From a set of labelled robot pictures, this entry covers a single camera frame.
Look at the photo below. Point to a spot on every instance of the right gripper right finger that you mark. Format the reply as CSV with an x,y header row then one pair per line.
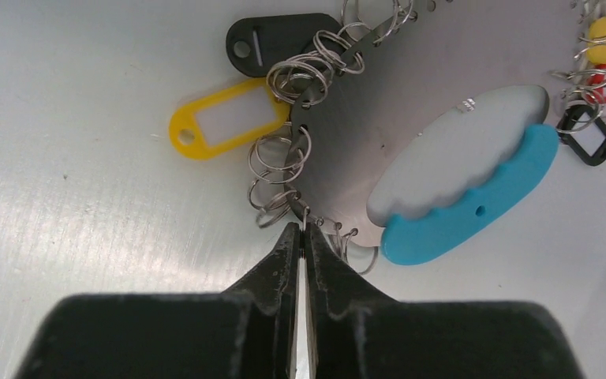
x,y
357,331

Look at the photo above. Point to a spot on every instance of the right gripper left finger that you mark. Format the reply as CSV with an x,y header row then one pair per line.
x,y
245,331

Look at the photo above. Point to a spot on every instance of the metal key organizer ring plate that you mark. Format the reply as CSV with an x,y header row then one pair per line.
x,y
412,137

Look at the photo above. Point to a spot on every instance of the small black frame key tag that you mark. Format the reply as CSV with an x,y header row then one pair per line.
x,y
585,136

